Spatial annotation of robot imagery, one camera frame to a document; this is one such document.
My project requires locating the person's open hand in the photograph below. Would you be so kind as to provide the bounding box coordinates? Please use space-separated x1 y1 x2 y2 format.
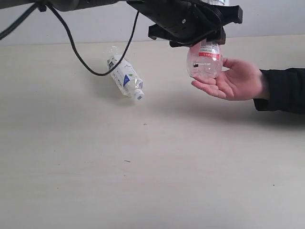
192 58 269 101

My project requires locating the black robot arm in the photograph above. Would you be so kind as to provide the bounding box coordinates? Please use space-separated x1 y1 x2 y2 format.
0 0 243 48

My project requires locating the pink drink bottle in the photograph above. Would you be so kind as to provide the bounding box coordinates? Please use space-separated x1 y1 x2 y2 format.
186 41 223 79

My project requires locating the black cable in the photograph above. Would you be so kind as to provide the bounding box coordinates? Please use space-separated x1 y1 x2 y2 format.
0 0 140 77

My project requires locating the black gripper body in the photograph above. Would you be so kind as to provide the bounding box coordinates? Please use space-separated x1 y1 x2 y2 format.
127 0 226 47

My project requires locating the small white label bottle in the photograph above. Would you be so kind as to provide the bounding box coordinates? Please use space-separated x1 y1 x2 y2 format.
105 46 144 100

